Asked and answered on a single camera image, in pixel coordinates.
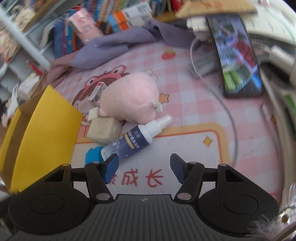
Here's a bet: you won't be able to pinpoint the beige rectangular block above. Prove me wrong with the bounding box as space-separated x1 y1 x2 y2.
87 118 122 145

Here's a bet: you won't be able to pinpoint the blue white spray bottle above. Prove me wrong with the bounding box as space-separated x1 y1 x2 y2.
101 114 171 161

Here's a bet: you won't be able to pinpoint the small white cube block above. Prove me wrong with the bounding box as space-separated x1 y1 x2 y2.
87 107 100 123

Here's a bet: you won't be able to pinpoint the small white red box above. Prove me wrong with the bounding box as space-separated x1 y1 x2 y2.
88 82 107 107

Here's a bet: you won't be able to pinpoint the pink plush toy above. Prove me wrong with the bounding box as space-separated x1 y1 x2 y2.
99 72 162 125

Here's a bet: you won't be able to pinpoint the pink checkered table mat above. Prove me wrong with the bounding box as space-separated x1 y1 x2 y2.
56 41 283 200

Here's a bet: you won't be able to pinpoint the yellow cardboard box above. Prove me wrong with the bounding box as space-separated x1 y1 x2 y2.
1 86 82 193

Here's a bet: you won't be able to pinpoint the black smartphone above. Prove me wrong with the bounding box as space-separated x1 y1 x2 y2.
206 14 263 98

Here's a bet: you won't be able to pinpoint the purple pink cloth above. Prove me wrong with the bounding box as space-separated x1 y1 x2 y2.
43 20 196 87

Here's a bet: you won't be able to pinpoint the stack of books right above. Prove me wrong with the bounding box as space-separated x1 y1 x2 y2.
252 37 295 191

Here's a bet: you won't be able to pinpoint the white power adapter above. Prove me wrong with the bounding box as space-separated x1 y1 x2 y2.
186 16 210 41

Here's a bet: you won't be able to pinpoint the pink cylindrical device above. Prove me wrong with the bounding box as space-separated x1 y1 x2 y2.
66 8 104 45

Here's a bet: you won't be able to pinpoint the grey wooden bookshelf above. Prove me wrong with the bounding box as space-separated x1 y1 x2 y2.
0 0 93 93

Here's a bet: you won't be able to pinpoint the orange white blue boxes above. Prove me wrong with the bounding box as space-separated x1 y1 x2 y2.
107 2 152 33

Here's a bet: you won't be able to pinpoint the brown paper envelope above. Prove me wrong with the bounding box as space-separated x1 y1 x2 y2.
176 0 257 19

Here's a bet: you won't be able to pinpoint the white charging cable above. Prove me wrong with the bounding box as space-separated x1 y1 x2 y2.
189 37 240 167

